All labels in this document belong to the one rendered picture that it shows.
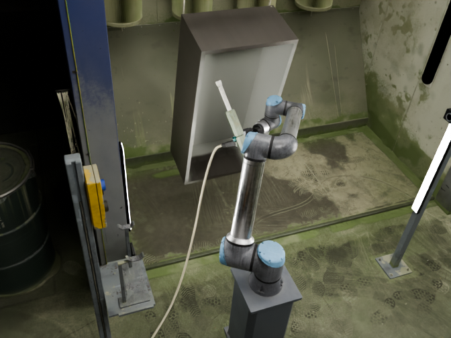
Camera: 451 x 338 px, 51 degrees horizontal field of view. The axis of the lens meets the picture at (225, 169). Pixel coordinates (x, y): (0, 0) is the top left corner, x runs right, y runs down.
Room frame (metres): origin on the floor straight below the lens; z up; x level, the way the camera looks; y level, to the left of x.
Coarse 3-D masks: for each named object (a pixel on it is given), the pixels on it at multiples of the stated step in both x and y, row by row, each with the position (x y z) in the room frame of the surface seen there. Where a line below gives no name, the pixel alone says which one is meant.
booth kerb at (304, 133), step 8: (352, 120) 4.05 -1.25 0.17; (360, 120) 4.09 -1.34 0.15; (304, 128) 3.83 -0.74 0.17; (312, 128) 3.86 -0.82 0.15; (320, 128) 3.90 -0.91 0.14; (328, 128) 3.94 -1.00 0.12; (336, 128) 3.98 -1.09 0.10; (344, 128) 4.02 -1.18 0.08; (304, 136) 3.83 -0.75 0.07; (160, 152) 3.26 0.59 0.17; (168, 152) 3.29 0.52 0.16; (128, 160) 3.14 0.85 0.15; (136, 160) 3.17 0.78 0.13; (144, 160) 3.20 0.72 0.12; (152, 160) 3.23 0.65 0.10; (160, 160) 3.25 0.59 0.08; (168, 160) 3.28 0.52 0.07
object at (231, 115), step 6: (216, 84) 2.31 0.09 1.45; (222, 90) 2.29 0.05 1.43; (222, 96) 2.28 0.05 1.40; (228, 102) 2.27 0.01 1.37; (228, 108) 2.24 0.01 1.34; (228, 114) 2.22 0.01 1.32; (234, 114) 2.23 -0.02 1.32; (228, 120) 2.22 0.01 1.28; (234, 120) 2.20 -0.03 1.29; (234, 126) 2.19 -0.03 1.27; (240, 126) 2.20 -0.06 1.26; (234, 132) 2.18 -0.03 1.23; (240, 132) 2.18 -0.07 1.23; (240, 138) 2.15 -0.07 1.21; (222, 144) 2.26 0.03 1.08; (228, 144) 2.22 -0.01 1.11; (234, 144) 2.19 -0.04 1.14; (240, 144) 2.14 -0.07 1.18; (240, 150) 2.14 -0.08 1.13
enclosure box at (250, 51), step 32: (192, 32) 2.48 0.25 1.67; (224, 32) 2.53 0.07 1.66; (256, 32) 2.58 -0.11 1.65; (288, 32) 2.64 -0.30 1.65; (192, 64) 2.45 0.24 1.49; (224, 64) 2.86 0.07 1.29; (256, 64) 2.97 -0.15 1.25; (288, 64) 2.61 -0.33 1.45; (192, 96) 2.44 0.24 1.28; (256, 96) 2.95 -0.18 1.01; (192, 128) 2.44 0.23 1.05; (224, 128) 3.02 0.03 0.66; (192, 160) 2.78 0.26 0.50; (224, 160) 2.83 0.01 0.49
